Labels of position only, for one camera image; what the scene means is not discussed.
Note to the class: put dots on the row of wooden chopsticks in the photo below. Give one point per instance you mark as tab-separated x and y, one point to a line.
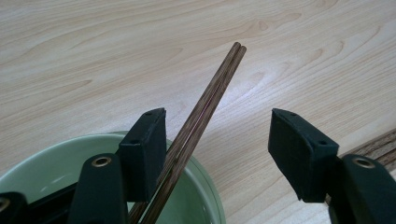
383	149

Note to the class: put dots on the brown wooden chopstick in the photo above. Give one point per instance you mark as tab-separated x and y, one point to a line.
224	81
216	81

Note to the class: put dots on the green bowl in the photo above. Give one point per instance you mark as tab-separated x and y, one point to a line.
46	177

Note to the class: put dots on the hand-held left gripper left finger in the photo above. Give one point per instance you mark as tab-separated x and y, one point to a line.
143	155

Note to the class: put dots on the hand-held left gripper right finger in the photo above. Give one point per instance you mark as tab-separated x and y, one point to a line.
302	155

